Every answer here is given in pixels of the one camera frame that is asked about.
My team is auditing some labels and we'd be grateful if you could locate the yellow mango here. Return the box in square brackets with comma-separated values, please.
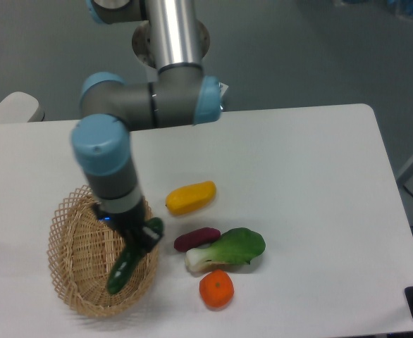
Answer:
[166, 181, 216, 215]

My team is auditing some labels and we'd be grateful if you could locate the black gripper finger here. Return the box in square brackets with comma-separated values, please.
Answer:
[137, 222, 164, 252]
[125, 230, 149, 262]

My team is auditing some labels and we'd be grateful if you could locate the woven wicker basket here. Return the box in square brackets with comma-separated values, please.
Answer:
[47, 185, 159, 318]

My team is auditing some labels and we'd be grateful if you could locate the orange tangerine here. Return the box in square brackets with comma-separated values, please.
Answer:
[199, 270, 235, 309]

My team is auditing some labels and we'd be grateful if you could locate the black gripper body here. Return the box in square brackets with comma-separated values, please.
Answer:
[92, 198, 146, 243]

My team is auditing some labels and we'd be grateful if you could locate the purple sweet potato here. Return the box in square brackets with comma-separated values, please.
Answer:
[173, 227, 221, 252]

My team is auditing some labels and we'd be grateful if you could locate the green cucumber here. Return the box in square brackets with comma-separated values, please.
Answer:
[106, 217, 163, 295]

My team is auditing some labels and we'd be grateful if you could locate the green bok choy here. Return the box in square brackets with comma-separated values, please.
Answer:
[185, 227, 266, 273]

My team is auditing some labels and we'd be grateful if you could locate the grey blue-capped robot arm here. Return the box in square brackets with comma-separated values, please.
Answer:
[71, 1, 221, 256]

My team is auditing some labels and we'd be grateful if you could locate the white chair back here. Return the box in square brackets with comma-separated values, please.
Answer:
[0, 92, 45, 124]

